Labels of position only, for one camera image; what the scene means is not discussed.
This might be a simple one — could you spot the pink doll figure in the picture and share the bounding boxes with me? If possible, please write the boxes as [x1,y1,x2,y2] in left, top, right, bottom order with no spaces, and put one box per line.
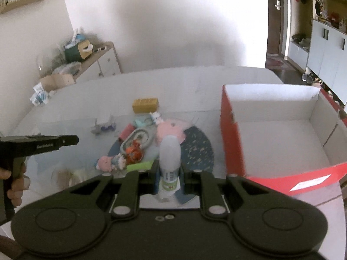
[96,154,126,172]

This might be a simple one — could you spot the orange toy figure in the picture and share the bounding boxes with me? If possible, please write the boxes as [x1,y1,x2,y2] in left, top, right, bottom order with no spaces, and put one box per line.
[125,140,144,165]

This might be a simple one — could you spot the green highlighter marker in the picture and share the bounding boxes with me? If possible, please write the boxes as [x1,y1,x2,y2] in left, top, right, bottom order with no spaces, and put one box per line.
[126,161,154,172]

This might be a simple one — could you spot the red binder clip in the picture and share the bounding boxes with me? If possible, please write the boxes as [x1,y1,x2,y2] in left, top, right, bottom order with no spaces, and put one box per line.
[118,123,136,141]

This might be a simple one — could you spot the silver cap white bottle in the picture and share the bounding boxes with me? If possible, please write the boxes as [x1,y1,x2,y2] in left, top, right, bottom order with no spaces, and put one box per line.
[158,135,181,200]

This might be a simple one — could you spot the pink heart-shaped box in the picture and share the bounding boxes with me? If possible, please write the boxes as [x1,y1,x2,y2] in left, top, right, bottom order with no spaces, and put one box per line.
[156,119,189,145]

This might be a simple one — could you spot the person's left hand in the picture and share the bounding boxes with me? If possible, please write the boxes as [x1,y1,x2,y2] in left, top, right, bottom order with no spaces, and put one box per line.
[7,162,31,207]

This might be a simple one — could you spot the white blue tube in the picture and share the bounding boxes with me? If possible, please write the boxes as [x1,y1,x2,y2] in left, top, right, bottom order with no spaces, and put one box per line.
[30,83,51,106]

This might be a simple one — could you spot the brown cardboard box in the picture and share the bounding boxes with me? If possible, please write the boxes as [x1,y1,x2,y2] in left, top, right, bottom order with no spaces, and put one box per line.
[39,74,76,92]

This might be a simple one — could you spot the red white cardboard box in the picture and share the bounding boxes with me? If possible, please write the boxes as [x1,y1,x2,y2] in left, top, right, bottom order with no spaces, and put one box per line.
[220,84,346,195]

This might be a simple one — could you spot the blue patterned table mat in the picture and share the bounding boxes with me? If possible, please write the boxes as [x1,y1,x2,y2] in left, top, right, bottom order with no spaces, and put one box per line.
[26,117,216,204]

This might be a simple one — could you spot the clear plastic bag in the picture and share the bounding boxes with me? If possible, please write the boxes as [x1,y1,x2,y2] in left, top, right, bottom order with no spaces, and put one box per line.
[52,62,82,75]

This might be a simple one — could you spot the green yellow tissue box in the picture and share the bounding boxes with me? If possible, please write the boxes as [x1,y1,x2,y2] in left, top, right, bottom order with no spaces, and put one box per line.
[64,34,93,63]

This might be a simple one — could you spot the wooden white side cabinet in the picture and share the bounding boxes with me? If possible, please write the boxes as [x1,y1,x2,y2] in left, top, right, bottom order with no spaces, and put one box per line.
[73,42,122,84]

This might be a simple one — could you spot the teal tape measure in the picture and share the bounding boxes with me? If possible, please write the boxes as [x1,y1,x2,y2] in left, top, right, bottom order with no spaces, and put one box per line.
[133,117,154,128]

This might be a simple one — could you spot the yellow cardboard box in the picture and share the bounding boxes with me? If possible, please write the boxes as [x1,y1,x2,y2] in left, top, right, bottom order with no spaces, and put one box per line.
[132,98,159,114]

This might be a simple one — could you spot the white sunglasses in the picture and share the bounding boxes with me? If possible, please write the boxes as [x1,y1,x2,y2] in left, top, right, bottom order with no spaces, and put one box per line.
[93,46,107,54]

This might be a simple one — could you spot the white blue toy figure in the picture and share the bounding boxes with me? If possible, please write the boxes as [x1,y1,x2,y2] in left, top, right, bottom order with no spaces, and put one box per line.
[150,112,164,126]

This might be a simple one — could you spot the brown wooden door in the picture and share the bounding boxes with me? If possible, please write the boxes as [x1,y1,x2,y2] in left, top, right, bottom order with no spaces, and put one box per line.
[267,0,283,55]

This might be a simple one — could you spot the wooden wall shelf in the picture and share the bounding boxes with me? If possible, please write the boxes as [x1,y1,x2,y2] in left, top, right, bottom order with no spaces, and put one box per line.
[1,0,43,14]

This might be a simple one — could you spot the white wall cabinet unit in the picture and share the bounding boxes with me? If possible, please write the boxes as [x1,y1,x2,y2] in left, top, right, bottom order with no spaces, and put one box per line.
[288,0,346,104]

